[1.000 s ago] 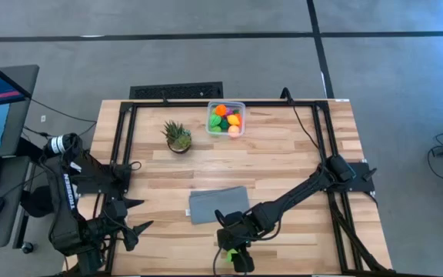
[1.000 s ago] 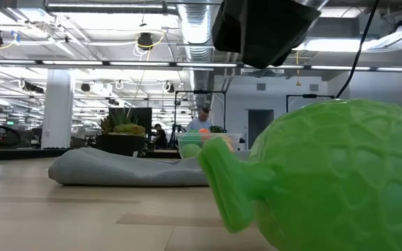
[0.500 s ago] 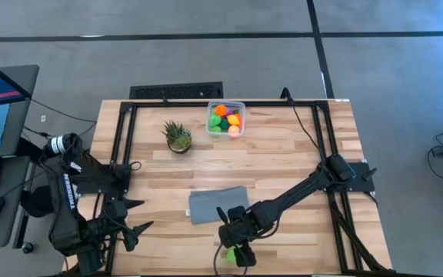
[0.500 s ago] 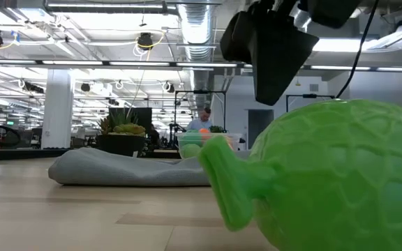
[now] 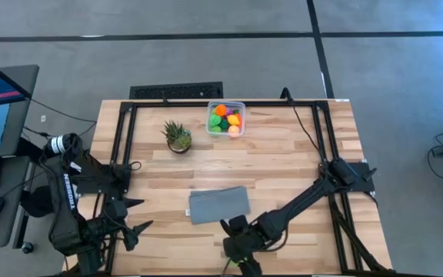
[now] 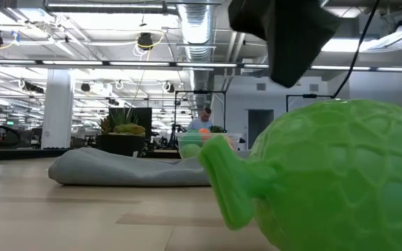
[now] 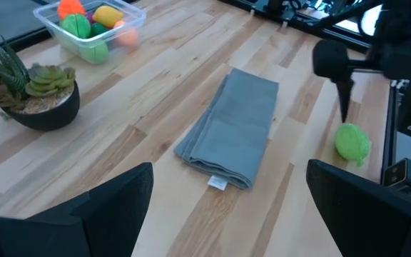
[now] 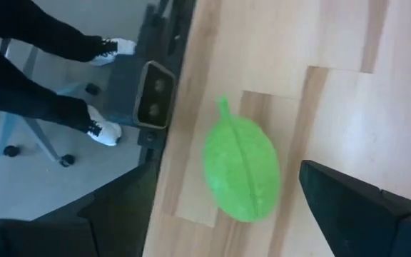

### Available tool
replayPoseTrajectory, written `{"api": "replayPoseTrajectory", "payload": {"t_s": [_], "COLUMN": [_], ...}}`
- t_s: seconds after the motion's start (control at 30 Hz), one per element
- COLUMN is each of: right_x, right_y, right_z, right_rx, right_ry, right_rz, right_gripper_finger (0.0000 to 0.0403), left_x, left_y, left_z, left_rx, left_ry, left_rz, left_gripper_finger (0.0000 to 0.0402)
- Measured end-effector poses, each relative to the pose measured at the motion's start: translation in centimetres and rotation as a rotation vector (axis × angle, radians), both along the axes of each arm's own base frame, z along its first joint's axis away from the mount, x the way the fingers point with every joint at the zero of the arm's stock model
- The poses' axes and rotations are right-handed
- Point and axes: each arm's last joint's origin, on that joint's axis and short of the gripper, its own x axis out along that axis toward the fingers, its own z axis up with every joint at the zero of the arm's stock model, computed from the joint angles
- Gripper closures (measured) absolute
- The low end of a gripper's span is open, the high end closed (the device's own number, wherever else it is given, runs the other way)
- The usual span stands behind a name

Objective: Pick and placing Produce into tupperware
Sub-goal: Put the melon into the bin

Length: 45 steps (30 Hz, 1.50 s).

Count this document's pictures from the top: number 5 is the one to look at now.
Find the black aluminium table frame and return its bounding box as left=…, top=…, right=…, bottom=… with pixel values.
left=62, top=98, right=396, bottom=277

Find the black floor vent grille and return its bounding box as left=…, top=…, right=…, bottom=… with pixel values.
left=128, top=81, right=225, bottom=100

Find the black monitor cable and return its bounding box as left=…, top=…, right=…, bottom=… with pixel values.
left=28, top=96, right=98, bottom=125

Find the black round base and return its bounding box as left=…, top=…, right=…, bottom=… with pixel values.
left=20, top=185, right=53, bottom=219

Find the grey folded cloth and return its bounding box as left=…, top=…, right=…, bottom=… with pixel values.
left=185, top=185, right=251, bottom=225

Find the grey computer cart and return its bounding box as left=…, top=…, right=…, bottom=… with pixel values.
left=0, top=64, right=41, bottom=251

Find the black cart support beam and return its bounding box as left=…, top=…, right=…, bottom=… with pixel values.
left=15, top=136, right=53, bottom=165

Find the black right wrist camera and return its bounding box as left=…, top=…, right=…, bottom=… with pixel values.
left=227, top=214, right=251, bottom=234

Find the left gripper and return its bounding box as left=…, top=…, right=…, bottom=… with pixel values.
left=101, top=197, right=154, bottom=251

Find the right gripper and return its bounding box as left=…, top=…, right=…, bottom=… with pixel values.
left=223, top=230, right=268, bottom=277

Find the potted succulent plant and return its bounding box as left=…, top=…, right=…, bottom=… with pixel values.
left=162, top=120, right=193, bottom=155

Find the clear plastic tupperware container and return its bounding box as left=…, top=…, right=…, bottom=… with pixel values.
left=205, top=100, right=247, bottom=139

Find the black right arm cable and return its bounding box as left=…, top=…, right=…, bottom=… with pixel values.
left=280, top=86, right=326, bottom=166

